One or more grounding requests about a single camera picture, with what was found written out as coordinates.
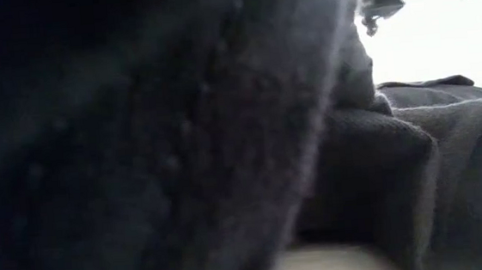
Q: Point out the black knit garment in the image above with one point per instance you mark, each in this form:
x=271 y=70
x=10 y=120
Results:
x=138 y=139

